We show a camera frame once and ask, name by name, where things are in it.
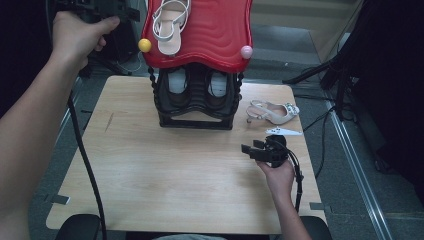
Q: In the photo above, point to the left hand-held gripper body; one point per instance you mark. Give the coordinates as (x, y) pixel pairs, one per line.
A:
(96, 8)

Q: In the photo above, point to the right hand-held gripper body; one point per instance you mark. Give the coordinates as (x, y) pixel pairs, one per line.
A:
(275, 153)

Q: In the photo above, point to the white heeled sandal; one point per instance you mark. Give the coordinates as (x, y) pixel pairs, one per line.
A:
(170, 33)
(275, 116)

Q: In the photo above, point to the black leather shoe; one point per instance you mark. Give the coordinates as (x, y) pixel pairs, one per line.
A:
(218, 83)
(176, 81)

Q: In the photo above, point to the red and black shoe rack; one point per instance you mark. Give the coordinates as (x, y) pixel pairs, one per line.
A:
(216, 33)

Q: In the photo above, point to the person's right hand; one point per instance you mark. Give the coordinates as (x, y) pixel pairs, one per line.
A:
(281, 181)

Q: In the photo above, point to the person's left hand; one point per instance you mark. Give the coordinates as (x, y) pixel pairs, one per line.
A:
(76, 38)

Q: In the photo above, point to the black metal stand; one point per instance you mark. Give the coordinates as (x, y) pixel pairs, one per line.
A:
(110, 63)

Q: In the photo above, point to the grey tape strip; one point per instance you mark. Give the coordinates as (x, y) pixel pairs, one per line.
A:
(60, 199)
(318, 206)

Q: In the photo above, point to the black chair armrest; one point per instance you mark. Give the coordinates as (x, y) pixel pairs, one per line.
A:
(78, 228)
(316, 228)

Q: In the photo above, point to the black tripod stand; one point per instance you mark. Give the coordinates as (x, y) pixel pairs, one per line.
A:
(340, 86)

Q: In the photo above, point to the person's grey clothing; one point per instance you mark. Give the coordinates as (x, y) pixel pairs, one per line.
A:
(186, 237)

